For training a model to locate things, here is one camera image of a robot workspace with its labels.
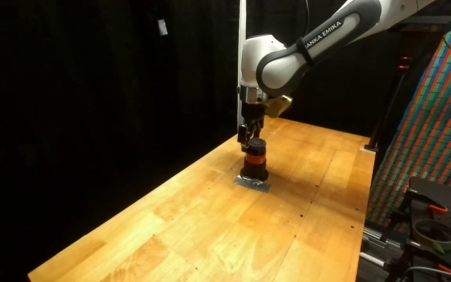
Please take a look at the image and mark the white vertical pole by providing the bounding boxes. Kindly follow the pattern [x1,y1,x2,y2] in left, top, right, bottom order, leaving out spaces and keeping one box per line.
[236,0,250,135]

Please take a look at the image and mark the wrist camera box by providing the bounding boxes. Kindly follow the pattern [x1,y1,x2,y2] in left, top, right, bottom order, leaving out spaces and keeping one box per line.
[265,92,295,119]

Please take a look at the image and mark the black tripod stand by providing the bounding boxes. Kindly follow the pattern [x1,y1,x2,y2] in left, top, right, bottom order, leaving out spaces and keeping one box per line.
[364,14,451,153]

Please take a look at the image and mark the black clamp with orange handle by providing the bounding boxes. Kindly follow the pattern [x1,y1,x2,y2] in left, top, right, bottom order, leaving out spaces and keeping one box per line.
[389,175,451,282]

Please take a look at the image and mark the green tape roll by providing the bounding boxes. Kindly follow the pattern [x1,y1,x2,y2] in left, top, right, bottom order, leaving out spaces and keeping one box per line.
[411,218,451,254]

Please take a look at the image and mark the aluminium frame rail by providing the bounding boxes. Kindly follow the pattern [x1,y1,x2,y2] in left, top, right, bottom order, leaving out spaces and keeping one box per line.
[358,221,411,282]

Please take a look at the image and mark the black cylindrical can red label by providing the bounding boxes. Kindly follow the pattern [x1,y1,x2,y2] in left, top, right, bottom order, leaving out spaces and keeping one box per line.
[240,136,272,183]

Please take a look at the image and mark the grey duct tape strip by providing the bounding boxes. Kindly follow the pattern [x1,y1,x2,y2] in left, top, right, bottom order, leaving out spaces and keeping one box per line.
[234,174,272,192]

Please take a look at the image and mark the small white tag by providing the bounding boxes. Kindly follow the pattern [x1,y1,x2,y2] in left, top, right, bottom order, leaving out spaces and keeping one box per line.
[157,17,170,37]

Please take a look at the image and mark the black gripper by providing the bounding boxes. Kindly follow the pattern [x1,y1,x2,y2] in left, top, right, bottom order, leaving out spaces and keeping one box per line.
[237,84,270,147]

